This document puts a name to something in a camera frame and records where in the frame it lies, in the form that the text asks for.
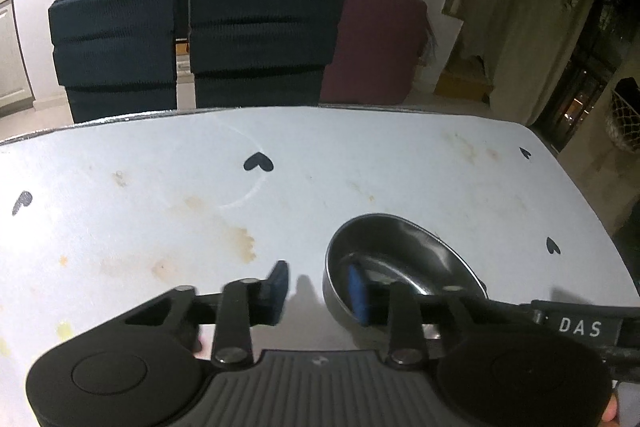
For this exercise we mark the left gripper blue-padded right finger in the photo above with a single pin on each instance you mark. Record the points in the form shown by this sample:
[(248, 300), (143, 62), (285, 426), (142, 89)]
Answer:
[(392, 307)]

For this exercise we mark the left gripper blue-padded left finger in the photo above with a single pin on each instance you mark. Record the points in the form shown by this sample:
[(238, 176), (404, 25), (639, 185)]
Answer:
[(242, 305)]

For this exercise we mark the oval stainless steel bowl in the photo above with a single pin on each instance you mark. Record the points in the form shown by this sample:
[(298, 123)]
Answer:
[(387, 249)]

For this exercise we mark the person's right hand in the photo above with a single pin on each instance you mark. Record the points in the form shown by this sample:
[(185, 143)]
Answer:
[(609, 417)]

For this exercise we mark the dark blue chair right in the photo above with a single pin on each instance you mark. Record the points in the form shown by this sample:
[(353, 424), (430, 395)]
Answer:
[(256, 53)]

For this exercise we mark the dark blue chair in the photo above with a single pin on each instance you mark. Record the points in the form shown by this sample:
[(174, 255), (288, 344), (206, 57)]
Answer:
[(256, 53), (115, 57)]

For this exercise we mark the maroon chair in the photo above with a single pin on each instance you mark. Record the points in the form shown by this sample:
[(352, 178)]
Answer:
[(379, 44)]

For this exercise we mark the dark blue chair left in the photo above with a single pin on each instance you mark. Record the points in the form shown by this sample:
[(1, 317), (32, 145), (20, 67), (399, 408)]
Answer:
[(115, 57)]

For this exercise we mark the white kitchen cabinets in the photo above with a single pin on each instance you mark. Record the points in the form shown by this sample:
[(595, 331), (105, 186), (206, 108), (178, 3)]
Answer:
[(15, 92)]

